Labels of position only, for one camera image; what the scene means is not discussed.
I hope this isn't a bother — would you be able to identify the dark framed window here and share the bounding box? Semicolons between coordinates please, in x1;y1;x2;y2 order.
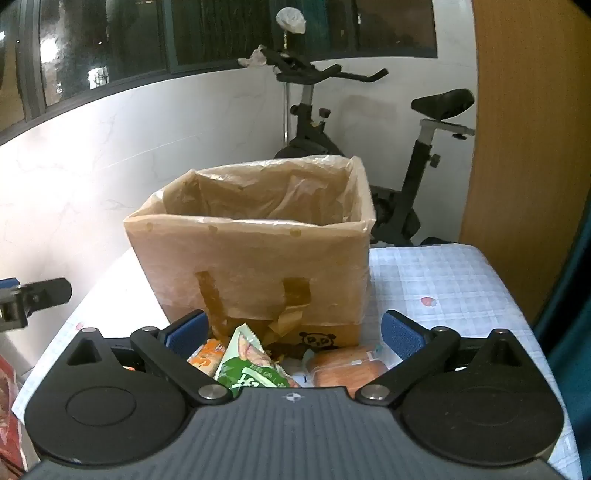
0;0;439;136

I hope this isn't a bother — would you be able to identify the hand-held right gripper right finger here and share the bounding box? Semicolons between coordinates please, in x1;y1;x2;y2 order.
353;310;527;407

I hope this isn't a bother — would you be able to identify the metal pole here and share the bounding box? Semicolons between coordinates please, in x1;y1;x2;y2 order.
282;28;292;146

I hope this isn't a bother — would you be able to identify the small orange snack packet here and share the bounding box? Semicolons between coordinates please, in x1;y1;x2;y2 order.
187;338;229;379

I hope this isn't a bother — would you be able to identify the white plastic bag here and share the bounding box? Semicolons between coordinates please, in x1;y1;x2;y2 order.
276;7;307;35

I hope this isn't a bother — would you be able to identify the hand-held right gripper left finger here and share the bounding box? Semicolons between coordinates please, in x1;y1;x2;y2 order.
64;310;233;407

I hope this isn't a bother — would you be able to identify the cardboard box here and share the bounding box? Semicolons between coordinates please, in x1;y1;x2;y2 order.
123;155;376;352

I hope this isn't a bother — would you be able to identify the clear orange bread packet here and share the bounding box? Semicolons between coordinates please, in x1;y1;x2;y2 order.
305;345;389;389

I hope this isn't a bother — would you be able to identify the wooden door panel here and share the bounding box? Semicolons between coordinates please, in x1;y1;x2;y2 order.
459;0;591;324

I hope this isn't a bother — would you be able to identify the green snack packet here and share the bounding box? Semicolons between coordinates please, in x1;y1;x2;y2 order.
215;323;293;400

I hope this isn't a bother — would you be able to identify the black exercise bike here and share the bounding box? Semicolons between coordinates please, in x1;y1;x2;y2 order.
238;46;476;247

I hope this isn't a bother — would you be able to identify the crumpled beige bag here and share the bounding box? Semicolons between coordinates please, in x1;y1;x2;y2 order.
238;45;282;75

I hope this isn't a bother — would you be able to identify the red snack packet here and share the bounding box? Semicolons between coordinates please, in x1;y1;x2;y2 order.
0;355;28;476

